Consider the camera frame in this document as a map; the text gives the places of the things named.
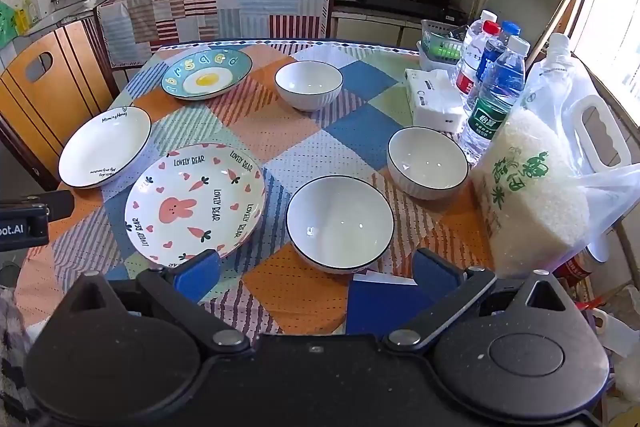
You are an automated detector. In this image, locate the white plate black rim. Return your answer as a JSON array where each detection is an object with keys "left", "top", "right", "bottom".
[{"left": 58, "top": 107, "right": 152, "bottom": 189}]

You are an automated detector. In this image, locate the white tissue pack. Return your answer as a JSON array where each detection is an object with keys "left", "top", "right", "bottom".
[{"left": 405, "top": 68, "right": 467, "bottom": 131}]

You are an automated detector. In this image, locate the green-label water bottle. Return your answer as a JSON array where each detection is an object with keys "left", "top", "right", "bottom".
[{"left": 459, "top": 36, "right": 531, "bottom": 160}]

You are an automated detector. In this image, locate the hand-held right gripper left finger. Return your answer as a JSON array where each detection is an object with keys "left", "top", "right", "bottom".
[{"left": 47, "top": 249, "right": 251, "bottom": 355}]

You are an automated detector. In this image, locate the clear bag of rice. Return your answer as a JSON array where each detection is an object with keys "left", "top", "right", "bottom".
[{"left": 469, "top": 107, "right": 592, "bottom": 279}]

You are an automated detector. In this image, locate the wooden chair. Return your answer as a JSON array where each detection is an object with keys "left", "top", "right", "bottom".
[{"left": 0, "top": 19, "right": 117, "bottom": 190}]

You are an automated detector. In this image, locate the red-cap water bottle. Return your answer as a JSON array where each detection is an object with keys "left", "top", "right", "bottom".
[{"left": 474, "top": 21, "right": 503, "bottom": 84}]

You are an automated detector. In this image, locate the large white ribbed bowl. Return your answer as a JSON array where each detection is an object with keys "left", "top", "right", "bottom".
[{"left": 286, "top": 175, "right": 395, "bottom": 275}]

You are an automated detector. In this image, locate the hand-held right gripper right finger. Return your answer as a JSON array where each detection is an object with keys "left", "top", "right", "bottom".
[{"left": 382, "top": 248, "right": 596, "bottom": 355}]

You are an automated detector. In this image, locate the yellow detergent bottle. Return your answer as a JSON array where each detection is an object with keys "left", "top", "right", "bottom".
[{"left": 15, "top": 0, "right": 32, "bottom": 35}]

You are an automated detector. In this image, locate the clear plastic basket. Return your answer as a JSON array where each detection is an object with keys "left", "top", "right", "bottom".
[{"left": 416, "top": 19, "right": 470, "bottom": 64}]

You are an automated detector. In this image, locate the striped patchwork counter cloth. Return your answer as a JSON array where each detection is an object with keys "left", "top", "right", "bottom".
[{"left": 95, "top": 0, "right": 333, "bottom": 68}]

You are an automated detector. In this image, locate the pink bunny carrot plate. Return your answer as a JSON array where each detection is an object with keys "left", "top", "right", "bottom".
[{"left": 124, "top": 144, "right": 267, "bottom": 269}]

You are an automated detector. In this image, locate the green plastic bag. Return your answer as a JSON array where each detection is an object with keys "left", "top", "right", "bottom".
[{"left": 0, "top": 1, "right": 19, "bottom": 48}]

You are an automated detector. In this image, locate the blue fried egg plate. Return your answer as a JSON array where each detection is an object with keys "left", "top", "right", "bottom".
[{"left": 161, "top": 48, "right": 254, "bottom": 100}]

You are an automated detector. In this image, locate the steel sink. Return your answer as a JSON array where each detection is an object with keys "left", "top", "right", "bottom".
[{"left": 30, "top": 0, "right": 108, "bottom": 35}]

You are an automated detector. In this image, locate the red-label water bottle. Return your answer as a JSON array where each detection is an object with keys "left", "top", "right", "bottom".
[{"left": 452, "top": 9, "right": 500, "bottom": 98}]

